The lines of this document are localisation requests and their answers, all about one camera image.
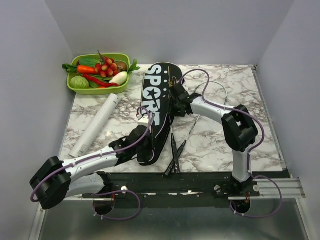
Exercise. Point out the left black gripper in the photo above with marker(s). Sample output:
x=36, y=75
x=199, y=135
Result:
x=150, y=146

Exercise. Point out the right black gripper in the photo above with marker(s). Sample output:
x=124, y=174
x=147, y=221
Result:
x=177, y=114

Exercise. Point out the black racket cover bag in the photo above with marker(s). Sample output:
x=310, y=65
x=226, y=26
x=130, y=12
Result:
x=156, y=98

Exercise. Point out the white shuttlecock tube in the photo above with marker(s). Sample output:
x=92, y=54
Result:
x=94, y=128

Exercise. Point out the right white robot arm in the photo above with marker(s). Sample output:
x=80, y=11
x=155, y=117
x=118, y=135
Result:
x=239, y=129

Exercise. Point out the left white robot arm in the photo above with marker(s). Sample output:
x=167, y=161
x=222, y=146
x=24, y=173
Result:
x=52, y=183

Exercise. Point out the green leafy toy vegetable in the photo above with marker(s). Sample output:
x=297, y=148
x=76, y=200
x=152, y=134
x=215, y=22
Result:
x=134, y=67

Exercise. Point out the white toy radish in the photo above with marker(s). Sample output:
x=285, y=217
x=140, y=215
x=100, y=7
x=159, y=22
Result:
x=120, y=78

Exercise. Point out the red toy chili pepper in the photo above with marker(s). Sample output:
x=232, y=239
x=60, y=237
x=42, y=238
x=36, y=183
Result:
x=99, y=82

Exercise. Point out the red toy cherry bunch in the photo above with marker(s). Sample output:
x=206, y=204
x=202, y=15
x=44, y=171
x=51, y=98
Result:
x=107, y=68

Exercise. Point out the green plastic basket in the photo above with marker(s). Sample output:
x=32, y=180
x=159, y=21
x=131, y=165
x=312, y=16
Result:
x=94, y=88

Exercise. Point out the green toy cabbage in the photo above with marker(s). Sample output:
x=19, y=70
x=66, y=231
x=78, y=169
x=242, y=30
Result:
x=79, y=82

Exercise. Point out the orange toy carrot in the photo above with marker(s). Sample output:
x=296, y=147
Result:
x=83, y=69

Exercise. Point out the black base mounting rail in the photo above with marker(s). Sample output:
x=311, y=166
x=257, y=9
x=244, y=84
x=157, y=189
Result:
x=178, y=190

